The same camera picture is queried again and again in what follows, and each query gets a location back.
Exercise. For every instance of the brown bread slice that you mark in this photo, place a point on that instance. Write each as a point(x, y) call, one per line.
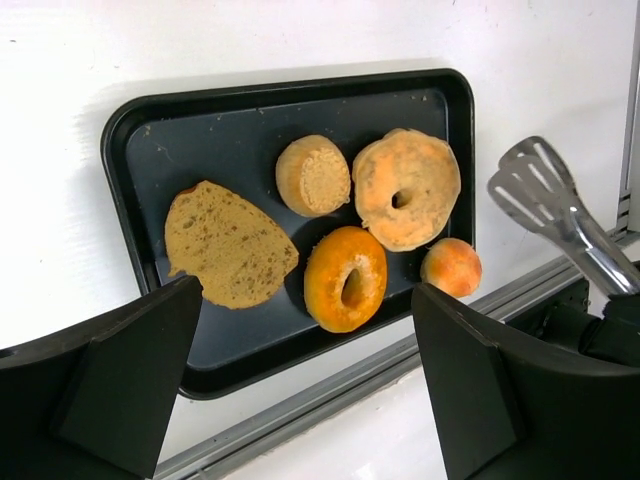
point(240, 256)

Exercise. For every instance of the aluminium rail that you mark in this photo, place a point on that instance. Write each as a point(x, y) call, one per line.
point(359, 412)
point(628, 204)

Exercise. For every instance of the small round muffin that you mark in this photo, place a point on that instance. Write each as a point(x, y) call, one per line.
point(312, 176)

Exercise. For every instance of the metal serving tongs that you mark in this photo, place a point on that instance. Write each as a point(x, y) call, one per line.
point(535, 188)

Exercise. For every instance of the orange glazed donut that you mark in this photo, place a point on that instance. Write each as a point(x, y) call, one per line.
point(345, 279)

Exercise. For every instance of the aluminium rail right side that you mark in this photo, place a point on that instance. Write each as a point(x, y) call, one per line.
point(628, 204)

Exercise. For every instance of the pale bagel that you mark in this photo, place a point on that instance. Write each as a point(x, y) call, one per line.
point(405, 188)

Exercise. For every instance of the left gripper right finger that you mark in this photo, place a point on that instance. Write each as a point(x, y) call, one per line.
point(510, 406)

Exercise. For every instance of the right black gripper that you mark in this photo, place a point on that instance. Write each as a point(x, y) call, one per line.
point(614, 337)

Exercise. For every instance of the black baking tray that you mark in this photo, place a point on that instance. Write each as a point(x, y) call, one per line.
point(154, 147)

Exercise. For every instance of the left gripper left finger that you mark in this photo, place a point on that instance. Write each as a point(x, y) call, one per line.
point(93, 401)

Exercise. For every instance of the aluminium rail front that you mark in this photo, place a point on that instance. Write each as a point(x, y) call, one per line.
point(359, 412)

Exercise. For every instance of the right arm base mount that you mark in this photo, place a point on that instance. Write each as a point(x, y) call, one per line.
point(561, 319)

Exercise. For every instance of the small round bun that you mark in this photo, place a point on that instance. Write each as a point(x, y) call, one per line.
point(453, 266)

